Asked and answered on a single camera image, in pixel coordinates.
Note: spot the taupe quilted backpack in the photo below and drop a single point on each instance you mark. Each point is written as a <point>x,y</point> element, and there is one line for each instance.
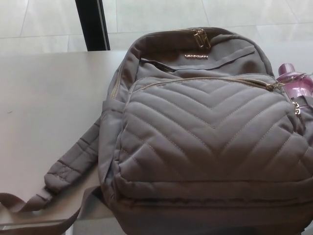
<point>200,127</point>

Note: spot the purple plastic bottle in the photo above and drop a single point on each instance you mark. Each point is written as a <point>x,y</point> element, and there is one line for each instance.
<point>297,84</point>

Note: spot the black vertical post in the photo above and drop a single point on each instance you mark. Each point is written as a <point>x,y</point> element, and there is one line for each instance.
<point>91,24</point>

